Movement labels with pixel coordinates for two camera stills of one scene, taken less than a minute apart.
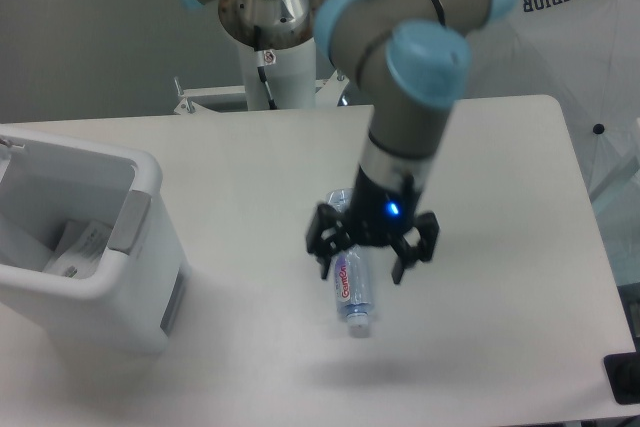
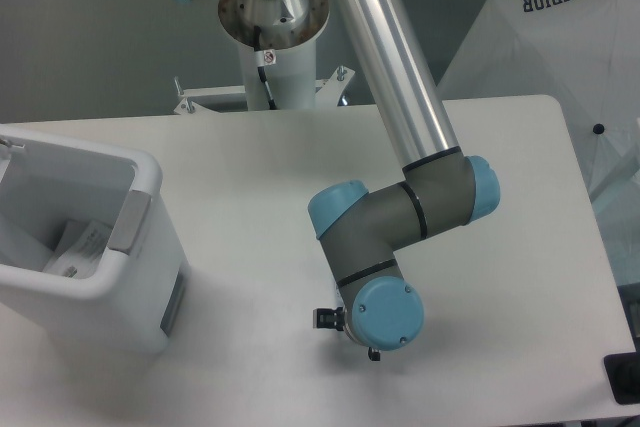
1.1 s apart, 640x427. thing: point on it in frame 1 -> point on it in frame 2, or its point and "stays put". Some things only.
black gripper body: [381, 207] -> [334, 318]
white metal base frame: [328, 92] stays put
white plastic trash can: [89, 238] stays put
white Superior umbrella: [574, 36] stays put
